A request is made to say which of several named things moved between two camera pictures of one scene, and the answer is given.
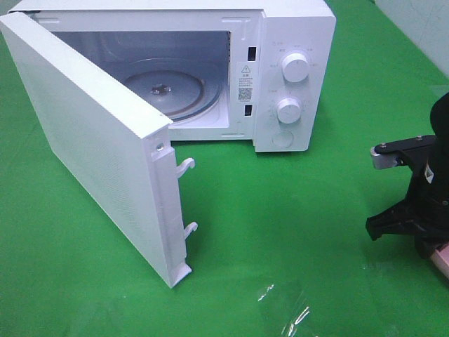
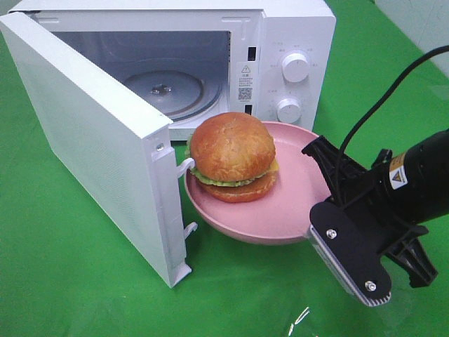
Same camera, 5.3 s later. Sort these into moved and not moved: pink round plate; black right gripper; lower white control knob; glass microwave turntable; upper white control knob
Moved: black right gripper; pink round plate
Not moved: upper white control knob; lower white control knob; glass microwave turntable
